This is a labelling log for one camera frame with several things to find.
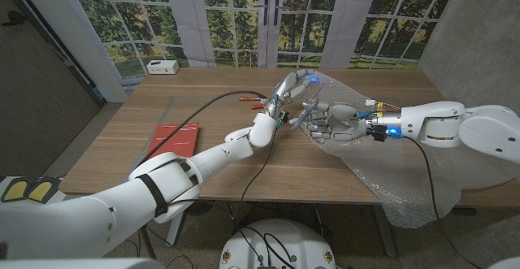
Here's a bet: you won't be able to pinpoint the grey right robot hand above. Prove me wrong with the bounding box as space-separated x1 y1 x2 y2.
302 101 404 144

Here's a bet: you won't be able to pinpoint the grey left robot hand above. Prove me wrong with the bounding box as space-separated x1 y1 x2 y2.
262 68 319 130

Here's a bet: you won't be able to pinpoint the scissors with orange grey handles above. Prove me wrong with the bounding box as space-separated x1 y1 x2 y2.
288 82 325 131

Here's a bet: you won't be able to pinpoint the clear bubble wrap sheet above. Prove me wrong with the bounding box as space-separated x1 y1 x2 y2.
300 72 520 229

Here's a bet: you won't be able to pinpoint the red notebook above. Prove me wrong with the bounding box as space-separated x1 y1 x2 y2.
145 122 201 159

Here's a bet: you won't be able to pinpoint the printed window forest backdrop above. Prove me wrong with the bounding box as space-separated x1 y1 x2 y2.
64 0 462 79

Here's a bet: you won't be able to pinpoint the white table leg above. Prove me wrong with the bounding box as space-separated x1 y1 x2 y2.
165 210 188 248
371 206 397 258

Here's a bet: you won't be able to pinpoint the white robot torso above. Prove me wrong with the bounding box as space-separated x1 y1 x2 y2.
219 218 336 269

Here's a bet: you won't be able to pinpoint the white power strip box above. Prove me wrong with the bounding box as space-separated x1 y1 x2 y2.
146 59 180 76

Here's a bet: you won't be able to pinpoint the yellow black foot pedal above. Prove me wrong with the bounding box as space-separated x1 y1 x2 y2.
26 176 62 204
0 178 32 203

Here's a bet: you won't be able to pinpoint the thin black left wrist cable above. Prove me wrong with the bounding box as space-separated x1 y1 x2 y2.
166 126 280 221

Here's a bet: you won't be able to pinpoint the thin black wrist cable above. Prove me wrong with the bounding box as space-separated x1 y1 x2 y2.
166 126 280 221
401 136 475 269

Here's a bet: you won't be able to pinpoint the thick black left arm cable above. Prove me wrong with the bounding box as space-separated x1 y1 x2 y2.
140 89 269 165

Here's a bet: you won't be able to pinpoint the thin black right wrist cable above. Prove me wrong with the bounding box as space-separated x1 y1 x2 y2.
401 136 475 269

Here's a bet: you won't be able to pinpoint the black torso cable loop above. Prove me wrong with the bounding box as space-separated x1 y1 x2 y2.
237 228 297 269

